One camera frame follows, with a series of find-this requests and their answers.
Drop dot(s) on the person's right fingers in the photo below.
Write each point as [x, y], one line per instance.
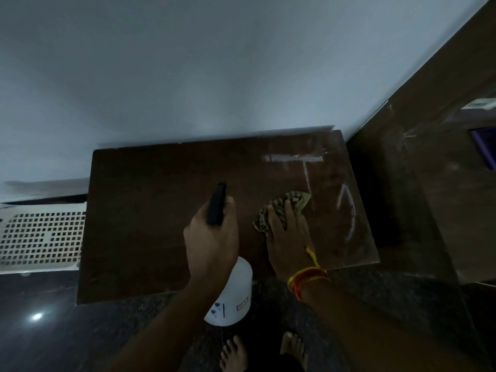
[290, 213]

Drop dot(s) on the person's left forearm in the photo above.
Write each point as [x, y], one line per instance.
[166, 329]

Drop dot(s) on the brown wooden cabinet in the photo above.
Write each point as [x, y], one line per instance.
[426, 182]

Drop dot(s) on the brown wooden side table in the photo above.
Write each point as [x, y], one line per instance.
[147, 228]

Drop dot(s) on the white flat object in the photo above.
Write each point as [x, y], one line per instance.
[480, 104]

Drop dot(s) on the white perforated plastic basket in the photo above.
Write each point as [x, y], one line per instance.
[42, 238]

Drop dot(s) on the person's left foot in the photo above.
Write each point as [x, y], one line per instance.
[233, 356]

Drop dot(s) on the patterned cleaning cloth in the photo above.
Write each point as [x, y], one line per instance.
[296, 198]

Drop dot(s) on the yellow orange thread wristband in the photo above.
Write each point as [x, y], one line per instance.
[306, 271]

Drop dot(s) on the person's foot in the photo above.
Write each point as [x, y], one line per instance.
[233, 356]
[293, 350]

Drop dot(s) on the person's left hand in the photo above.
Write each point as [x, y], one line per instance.
[209, 247]

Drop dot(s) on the person's left fingers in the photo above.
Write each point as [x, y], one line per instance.
[229, 211]

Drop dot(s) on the purple flat object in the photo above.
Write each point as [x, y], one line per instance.
[486, 147]

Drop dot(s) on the person's right forearm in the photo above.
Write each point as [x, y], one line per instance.
[368, 329]

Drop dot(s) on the white spray bottle black nozzle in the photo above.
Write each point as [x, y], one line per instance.
[232, 294]

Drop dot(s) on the person's right foot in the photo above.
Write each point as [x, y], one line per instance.
[293, 350]

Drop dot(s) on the person's right hand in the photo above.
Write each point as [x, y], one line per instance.
[288, 251]

